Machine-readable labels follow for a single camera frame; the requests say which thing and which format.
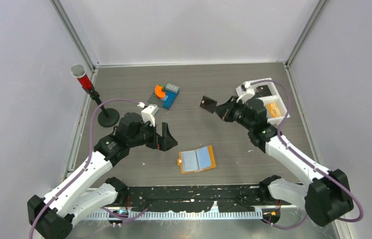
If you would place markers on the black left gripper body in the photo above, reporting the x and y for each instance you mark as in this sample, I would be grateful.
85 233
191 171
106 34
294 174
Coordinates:
147 136

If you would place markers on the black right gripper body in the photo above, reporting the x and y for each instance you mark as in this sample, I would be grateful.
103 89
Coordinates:
238 114

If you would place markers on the black credit card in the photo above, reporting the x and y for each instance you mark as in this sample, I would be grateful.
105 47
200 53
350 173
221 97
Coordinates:
263 91
208 104

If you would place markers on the orange leather card holder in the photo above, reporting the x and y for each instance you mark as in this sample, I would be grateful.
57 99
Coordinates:
197 160

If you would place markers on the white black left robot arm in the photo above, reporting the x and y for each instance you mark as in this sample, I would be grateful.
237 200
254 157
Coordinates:
55 214

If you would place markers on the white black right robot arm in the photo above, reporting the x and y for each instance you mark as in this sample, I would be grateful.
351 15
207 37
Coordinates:
323 194

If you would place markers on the orange credit card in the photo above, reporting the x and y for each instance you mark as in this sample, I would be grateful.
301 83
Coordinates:
274 110

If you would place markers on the black microphone stand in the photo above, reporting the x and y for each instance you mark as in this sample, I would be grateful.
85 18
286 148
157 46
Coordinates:
108 117

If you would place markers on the white plastic divided bin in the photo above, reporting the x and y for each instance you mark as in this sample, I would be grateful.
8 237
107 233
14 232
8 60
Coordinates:
275 98

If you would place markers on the toy brick assembly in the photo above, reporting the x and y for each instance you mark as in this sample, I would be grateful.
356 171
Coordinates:
164 95

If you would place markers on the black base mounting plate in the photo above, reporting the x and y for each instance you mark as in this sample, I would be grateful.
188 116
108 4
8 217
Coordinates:
195 199

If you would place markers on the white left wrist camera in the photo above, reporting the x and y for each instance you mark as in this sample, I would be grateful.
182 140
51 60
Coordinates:
148 114

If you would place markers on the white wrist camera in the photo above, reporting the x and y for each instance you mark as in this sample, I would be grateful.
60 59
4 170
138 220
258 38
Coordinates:
148 114
245 92

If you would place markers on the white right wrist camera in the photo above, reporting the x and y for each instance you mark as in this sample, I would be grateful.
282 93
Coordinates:
245 92

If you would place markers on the white slotted cable duct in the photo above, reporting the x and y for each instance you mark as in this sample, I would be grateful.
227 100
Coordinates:
212 214

